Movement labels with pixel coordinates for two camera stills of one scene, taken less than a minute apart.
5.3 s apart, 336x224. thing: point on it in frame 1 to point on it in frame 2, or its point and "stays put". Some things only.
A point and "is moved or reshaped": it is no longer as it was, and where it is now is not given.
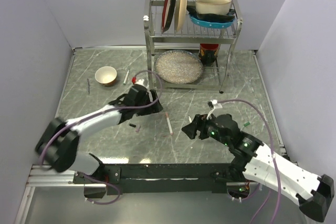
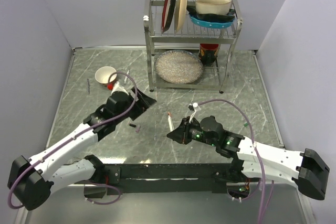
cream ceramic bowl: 214,4 stays put
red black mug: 207,53 stays put
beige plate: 181,6 stays put
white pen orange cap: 169,124 is moved or reshaped
